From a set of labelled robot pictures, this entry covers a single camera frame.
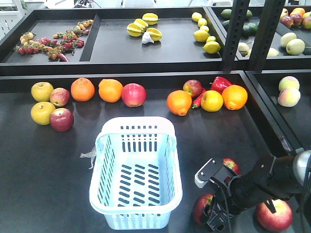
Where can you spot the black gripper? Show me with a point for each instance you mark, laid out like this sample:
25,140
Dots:
236,194

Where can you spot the dark red apple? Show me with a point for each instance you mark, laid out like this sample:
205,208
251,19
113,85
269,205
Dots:
230,163
198,207

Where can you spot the dark red apple top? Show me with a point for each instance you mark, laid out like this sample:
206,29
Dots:
230,163

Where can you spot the red yellow apple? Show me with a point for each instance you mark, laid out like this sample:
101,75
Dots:
274,222

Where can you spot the light blue plastic basket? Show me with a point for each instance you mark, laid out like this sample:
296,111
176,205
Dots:
136,181

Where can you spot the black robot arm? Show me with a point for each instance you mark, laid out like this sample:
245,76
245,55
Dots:
270,179

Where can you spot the red chili pepper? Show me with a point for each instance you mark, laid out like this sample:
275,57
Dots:
197,102

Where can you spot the yellow round fruit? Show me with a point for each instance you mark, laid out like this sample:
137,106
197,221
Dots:
211,101

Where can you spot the orange with stem nub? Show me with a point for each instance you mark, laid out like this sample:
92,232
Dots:
179,102

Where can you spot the round orange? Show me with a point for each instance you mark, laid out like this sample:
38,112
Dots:
235,97

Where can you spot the small red apple back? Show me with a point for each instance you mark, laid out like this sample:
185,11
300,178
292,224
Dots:
193,87

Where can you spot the red bell pepper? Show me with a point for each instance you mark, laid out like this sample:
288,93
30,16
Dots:
220,84

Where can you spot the black wooden produce stand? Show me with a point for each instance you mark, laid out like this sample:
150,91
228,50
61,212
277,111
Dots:
44,182

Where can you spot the pale peach front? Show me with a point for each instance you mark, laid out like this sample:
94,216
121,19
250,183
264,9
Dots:
289,97

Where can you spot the pale peach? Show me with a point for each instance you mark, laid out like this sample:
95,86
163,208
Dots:
289,97
288,81

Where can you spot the large red apple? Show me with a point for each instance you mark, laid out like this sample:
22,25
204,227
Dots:
133,95

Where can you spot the pale peach back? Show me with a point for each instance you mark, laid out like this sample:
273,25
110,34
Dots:
288,81

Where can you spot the red apple front left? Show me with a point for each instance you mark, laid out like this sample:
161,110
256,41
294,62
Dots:
62,119

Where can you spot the orange far left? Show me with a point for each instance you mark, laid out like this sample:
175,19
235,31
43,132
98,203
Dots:
82,89

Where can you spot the pale green pear front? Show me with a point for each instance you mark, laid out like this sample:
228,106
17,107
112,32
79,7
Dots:
295,47

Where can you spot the pale green pear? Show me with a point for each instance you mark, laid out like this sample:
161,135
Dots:
286,38
295,47

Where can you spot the white garlic bulb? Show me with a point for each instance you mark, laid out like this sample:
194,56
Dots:
146,38

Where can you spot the pale green pear back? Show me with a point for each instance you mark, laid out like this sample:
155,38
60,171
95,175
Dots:
286,38

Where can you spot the small red apple behind gripper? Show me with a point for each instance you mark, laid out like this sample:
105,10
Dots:
59,97

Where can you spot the yellow fruit left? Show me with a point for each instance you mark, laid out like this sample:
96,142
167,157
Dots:
41,112

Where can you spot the yellow starfruit top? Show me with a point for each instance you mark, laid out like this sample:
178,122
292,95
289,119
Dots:
150,18

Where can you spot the yellow apple back left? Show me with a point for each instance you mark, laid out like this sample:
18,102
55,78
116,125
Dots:
41,91

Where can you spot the cherry tomato pile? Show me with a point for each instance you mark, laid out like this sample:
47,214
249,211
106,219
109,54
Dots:
57,47

